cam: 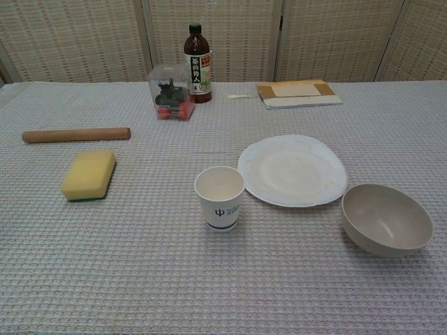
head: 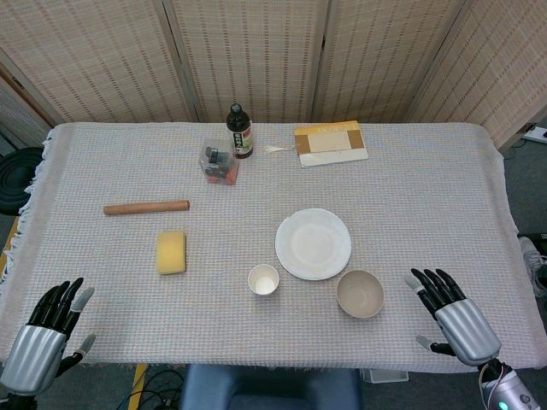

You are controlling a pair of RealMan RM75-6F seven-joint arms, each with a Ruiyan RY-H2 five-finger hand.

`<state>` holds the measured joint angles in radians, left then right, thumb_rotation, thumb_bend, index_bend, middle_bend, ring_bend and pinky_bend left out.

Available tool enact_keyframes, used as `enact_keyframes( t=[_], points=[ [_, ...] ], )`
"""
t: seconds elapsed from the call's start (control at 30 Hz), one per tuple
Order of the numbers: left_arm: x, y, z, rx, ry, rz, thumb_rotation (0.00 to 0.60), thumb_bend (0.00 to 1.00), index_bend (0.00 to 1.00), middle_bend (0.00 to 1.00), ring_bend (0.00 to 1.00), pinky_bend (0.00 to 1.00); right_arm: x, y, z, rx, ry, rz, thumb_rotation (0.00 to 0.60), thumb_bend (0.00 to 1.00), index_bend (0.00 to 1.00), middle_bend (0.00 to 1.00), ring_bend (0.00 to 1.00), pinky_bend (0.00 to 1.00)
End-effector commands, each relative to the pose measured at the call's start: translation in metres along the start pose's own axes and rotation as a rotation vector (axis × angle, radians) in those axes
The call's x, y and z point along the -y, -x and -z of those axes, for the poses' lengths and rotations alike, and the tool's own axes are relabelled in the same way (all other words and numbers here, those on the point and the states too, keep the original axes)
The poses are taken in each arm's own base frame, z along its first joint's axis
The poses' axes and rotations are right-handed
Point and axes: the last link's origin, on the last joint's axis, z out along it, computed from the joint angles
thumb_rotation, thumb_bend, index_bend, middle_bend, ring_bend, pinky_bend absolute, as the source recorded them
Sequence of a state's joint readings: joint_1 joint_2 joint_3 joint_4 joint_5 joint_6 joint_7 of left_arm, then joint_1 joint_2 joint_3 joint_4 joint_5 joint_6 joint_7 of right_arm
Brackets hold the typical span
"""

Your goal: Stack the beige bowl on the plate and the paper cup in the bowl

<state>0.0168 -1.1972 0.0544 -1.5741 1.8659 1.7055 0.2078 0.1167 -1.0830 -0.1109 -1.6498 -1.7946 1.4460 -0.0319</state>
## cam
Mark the white paper cup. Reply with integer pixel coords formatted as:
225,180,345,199
194,166,245,233

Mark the white plate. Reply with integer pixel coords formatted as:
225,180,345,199
237,135,349,209

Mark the beige bowl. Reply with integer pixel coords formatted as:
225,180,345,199
341,184,434,258

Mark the beige book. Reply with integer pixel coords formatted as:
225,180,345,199
256,79,344,110

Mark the yellow sponge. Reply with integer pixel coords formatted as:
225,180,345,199
61,149,117,202

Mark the black red toy vehicle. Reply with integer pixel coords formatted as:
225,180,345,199
155,79,196,119

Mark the clear plastic box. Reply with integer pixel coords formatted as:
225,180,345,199
147,64,196,121

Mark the woven folding screen panel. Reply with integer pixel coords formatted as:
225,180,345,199
375,0,447,83
141,0,284,83
275,0,408,83
0,0,147,84

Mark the light woven tablecloth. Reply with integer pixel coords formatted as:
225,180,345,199
0,80,447,335

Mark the dark sauce bottle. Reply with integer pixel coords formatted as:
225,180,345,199
184,23,214,104

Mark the wooden rolling pin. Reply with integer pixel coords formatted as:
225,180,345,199
22,127,131,144

